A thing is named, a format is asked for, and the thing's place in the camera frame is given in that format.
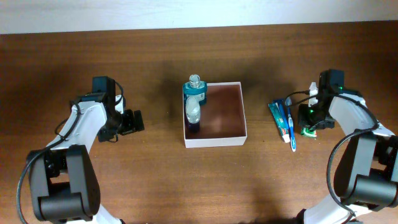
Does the teal mouthwash bottle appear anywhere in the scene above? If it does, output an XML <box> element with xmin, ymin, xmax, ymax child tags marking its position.
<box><xmin>182</xmin><ymin>74</ymin><xmax>208</xmax><ymax>106</ymax></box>

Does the clear purple liquid bottle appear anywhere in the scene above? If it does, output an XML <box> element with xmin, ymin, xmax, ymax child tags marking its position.
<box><xmin>185</xmin><ymin>96</ymin><xmax>201</xmax><ymax>133</ymax></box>

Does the green Dettol soap packet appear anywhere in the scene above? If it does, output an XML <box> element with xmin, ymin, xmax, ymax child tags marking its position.
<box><xmin>300</xmin><ymin>127</ymin><xmax>317</xmax><ymax>138</ymax></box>

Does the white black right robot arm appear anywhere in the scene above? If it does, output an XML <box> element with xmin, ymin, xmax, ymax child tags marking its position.
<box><xmin>296</xmin><ymin>69</ymin><xmax>397</xmax><ymax>223</ymax></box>

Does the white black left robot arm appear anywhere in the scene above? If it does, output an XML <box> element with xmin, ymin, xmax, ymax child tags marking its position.
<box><xmin>16</xmin><ymin>76</ymin><xmax>144</xmax><ymax>223</ymax></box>

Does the green toothpaste tube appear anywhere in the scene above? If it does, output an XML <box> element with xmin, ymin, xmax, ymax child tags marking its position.
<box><xmin>268</xmin><ymin>103</ymin><xmax>290</xmax><ymax>143</ymax></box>

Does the pink open cardboard box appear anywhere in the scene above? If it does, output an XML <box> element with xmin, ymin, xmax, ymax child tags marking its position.
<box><xmin>183</xmin><ymin>82</ymin><xmax>248</xmax><ymax>148</ymax></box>

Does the blue white toothbrush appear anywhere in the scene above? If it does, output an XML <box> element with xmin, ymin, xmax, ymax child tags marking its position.
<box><xmin>285</xmin><ymin>96</ymin><xmax>297</xmax><ymax>152</ymax></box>

